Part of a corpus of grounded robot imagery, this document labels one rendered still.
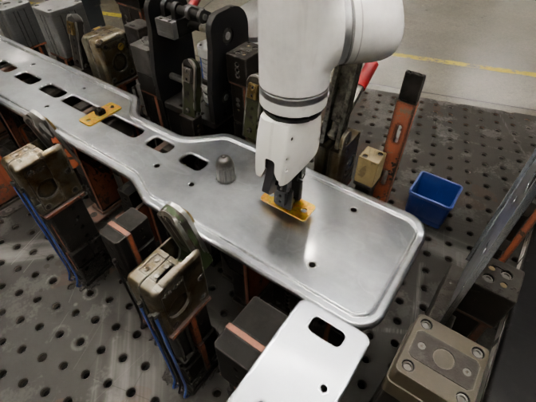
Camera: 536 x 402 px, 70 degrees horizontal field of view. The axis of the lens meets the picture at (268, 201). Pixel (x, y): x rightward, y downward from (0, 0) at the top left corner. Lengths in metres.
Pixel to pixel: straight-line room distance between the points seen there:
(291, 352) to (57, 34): 0.95
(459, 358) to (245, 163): 0.45
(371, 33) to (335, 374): 0.37
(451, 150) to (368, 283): 0.85
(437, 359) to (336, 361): 0.11
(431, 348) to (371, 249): 0.18
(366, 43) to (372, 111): 1.01
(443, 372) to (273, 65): 0.36
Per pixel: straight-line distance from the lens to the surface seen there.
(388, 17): 0.44
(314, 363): 0.49
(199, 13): 0.81
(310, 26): 0.41
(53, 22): 1.15
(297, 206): 0.60
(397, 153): 0.65
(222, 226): 0.59
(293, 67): 0.42
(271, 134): 0.47
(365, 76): 0.70
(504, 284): 0.51
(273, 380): 0.48
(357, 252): 0.58
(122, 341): 0.87
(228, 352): 0.51
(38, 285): 1.02
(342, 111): 0.64
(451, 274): 0.60
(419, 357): 0.45
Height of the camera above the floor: 1.45
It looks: 46 degrees down
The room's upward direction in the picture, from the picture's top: straight up
